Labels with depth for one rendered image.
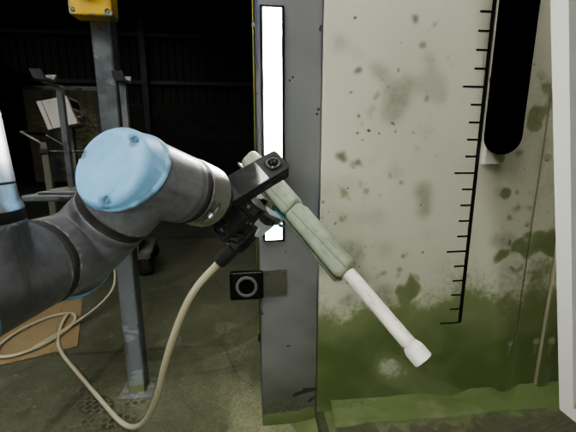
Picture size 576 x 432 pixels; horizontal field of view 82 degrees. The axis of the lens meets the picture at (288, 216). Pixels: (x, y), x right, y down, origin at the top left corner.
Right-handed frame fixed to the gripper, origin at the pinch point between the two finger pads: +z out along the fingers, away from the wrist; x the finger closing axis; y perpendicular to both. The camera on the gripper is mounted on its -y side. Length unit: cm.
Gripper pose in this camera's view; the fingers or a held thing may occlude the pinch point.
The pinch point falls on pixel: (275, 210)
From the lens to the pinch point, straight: 66.5
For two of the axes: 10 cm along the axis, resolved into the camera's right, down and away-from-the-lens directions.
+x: 6.0, 7.1, -3.7
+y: -7.0, 6.9, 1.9
